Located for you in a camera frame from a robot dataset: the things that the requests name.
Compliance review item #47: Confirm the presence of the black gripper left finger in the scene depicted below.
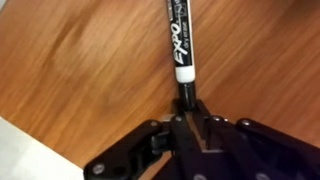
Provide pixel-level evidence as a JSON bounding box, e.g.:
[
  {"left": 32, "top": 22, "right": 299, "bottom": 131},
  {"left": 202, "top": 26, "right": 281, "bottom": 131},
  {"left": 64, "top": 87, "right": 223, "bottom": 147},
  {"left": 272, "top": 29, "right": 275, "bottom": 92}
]
[{"left": 83, "top": 99, "right": 203, "bottom": 180}]

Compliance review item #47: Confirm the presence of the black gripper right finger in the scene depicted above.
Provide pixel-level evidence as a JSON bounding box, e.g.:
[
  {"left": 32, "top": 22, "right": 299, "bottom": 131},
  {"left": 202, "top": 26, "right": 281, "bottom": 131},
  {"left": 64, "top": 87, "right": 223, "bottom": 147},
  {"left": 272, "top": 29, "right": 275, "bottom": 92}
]
[{"left": 192, "top": 98, "right": 320, "bottom": 180}]

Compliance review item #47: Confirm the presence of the black white Expo marker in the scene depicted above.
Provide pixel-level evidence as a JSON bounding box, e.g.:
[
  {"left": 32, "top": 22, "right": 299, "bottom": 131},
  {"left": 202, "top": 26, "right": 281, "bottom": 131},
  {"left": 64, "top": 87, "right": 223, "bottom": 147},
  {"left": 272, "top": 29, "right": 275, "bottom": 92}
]
[{"left": 165, "top": 0, "right": 198, "bottom": 112}]

